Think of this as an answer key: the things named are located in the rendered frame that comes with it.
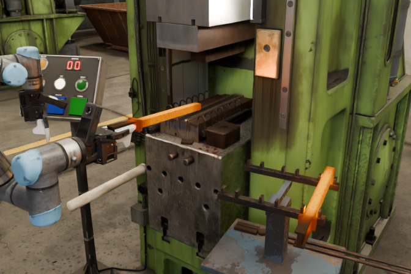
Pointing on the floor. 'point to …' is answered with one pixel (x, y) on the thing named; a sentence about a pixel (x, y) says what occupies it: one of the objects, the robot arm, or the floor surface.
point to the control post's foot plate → (95, 270)
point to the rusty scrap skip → (109, 23)
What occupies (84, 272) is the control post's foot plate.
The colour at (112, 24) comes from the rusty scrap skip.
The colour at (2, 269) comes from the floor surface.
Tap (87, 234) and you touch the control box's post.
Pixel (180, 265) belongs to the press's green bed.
